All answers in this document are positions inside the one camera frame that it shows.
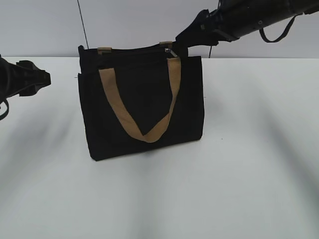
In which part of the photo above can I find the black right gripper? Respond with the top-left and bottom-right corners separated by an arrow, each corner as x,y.
175,4 -> 241,57

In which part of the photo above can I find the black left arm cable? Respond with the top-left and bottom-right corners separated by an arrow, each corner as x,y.
0,99 -> 10,121

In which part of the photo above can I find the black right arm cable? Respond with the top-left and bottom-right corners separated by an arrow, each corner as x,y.
259,14 -> 299,43

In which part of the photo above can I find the black tote bag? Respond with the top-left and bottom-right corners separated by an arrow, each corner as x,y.
78,42 -> 204,161

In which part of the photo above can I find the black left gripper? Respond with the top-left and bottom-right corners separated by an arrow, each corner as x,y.
0,58 -> 51,99

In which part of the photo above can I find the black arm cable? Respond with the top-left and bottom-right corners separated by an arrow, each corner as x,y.
259,14 -> 299,43
0,99 -> 10,121

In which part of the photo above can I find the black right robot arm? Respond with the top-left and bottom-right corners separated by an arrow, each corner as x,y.
173,0 -> 319,53

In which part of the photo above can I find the silver zipper pull with ring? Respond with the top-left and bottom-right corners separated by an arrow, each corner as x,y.
164,48 -> 178,58

